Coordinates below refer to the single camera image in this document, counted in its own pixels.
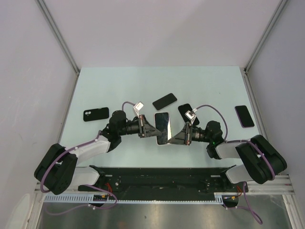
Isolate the beige phone case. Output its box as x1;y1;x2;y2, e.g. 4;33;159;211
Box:
153;111;173;146

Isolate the teal-edged phone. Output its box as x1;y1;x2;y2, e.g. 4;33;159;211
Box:
154;112;173;146

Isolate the white-edged black phone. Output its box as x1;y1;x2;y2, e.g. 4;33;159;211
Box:
152;93;177;111

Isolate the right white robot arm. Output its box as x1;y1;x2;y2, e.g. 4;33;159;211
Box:
168;121;287;184

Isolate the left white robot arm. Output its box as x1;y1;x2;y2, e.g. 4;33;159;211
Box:
34;110;162;195

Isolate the large black phone case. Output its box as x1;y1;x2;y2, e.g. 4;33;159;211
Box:
178;103;193;123

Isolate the purple-edged phone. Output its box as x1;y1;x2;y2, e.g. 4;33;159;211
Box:
235;105;254;128

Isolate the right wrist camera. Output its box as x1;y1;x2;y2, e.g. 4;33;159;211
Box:
185;111;197;124

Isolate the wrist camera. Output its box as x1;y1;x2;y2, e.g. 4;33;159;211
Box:
185;111;197;124
133;102;144;117

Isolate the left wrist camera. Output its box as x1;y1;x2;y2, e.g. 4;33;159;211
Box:
133;102;144;117

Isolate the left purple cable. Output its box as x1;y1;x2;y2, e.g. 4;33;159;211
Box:
40;101;141;216

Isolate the slotted cable duct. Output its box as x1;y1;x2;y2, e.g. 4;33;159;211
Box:
44;192;237;204

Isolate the right aluminium frame post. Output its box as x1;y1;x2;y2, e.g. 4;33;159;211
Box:
244;0;290;72

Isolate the aluminium frame post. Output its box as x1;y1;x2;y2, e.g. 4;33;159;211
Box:
35;0;80;76
244;0;290;72

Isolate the horizontal aluminium rail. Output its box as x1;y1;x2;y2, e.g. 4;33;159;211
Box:
34;174;293;194

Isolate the left aluminium frame post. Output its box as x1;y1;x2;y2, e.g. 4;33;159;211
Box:
35;0;80;76

